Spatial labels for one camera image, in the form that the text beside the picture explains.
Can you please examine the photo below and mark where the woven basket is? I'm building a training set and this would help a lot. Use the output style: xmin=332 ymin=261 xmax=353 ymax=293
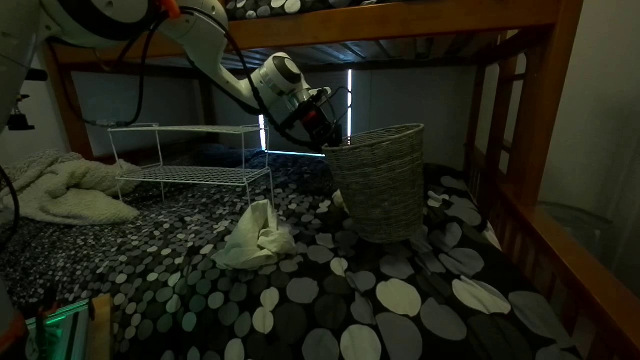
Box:
xmin=322 ymin=123 xmax=426 ymax=245

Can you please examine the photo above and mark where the window with blind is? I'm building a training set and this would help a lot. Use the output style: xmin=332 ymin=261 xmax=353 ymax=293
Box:
xmin=258 ymin=69 xmax=354 ymax=158

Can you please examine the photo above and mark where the cream crumpled cloth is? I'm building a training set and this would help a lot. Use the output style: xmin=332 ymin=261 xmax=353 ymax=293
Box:
xmin=212 ymin=199 xmax=298 ymax=271

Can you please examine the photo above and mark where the dotted upper bunk bedding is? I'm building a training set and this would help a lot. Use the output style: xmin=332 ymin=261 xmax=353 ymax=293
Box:
xmin=224 ymin=0 xmax=382 ymax=21

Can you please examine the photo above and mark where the black dotted bedspread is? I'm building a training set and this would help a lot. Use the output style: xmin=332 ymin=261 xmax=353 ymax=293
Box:
xmin=0 ymin=144 xmax=583 ymax=360

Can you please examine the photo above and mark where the white knit blanket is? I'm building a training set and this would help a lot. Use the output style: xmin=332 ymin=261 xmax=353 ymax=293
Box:
xmin=0 ymin=149 xmax=142 ymax=226

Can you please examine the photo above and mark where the white wire shelf rack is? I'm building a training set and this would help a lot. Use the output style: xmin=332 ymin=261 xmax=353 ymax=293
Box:
xmin=107 ymin=123 xmax=275 ymax=207

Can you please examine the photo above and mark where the wooden bunk bed frame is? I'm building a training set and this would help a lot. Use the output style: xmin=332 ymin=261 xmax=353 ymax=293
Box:
xmin=39 ymin=0 xmax=640 ymax=360

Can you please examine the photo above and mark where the camera on mount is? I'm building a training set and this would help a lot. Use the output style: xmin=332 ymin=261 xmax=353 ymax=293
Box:
xmin=7 ymin=69 xmax=49 ymax=132

